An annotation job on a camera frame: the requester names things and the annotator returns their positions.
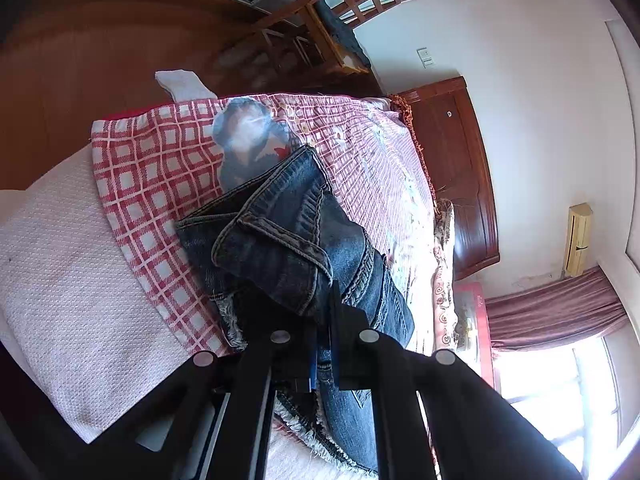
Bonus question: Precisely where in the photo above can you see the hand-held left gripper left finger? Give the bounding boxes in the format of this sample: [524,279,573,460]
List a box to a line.
[85,327,317,480]

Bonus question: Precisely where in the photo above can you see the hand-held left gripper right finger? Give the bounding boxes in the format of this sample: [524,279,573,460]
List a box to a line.
[329,284,584,480]

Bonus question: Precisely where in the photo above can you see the blue denim pants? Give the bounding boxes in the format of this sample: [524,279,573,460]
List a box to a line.
[175,145,416,476]

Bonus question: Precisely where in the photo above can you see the floral quilt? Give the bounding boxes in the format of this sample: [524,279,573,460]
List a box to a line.
[431,199,458,358]

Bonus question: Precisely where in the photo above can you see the window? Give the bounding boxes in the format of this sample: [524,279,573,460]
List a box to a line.
[492,332,628,466]

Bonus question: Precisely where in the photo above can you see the mauve curtain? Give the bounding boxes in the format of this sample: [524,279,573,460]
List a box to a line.
[486,266,628,352]

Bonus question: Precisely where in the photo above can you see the wooden headboard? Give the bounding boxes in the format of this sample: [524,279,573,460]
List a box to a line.
[397,76,501,281]

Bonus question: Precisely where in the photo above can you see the orange fringed bed cover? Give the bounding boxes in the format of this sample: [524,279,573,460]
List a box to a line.
[389,92,437,201]

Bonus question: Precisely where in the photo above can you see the red plaid printed bed sheet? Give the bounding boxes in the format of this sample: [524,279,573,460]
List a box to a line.
[90,92,437,356]

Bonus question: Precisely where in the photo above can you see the white textured blanket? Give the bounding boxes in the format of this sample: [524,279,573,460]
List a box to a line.
[0,147,381,480]

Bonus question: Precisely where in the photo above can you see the beige air conditioner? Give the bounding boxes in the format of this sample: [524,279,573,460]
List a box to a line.
[564,203,594,279]

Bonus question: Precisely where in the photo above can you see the white cloth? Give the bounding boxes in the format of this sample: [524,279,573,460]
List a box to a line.
[155,69,217,100]

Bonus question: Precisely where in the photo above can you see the wooden chair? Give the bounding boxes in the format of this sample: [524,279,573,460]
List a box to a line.
[220,0,401,86]

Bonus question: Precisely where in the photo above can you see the dark cloth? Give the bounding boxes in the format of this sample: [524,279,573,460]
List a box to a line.
[315,0,372,68]

